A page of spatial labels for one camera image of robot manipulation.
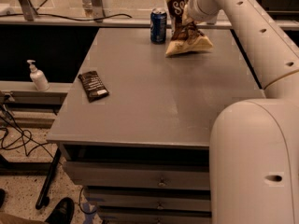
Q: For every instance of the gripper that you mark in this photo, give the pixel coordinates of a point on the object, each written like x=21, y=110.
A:
x=195, y=8

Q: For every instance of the black metal stand leg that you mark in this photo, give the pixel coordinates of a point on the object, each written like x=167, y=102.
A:
x=43, y=199

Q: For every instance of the white pump soap bottle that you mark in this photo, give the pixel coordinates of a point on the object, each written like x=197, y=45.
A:
x=38, y=77

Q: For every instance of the blue pepsi can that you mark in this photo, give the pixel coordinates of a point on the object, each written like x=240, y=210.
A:
x=158, y=23

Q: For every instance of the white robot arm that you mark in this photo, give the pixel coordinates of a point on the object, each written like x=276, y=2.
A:
x=254, y=144

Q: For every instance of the dark brown snack bar packet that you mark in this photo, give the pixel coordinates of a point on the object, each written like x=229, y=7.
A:
x=93, y=86

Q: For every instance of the grey drawer cabinet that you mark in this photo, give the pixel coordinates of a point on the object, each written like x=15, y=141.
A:
x=141, y=153

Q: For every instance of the brown and cream chip bag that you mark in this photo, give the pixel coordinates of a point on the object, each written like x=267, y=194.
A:
x=186, y=37

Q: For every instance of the black shoe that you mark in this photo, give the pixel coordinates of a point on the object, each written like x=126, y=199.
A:
x=62, y=213

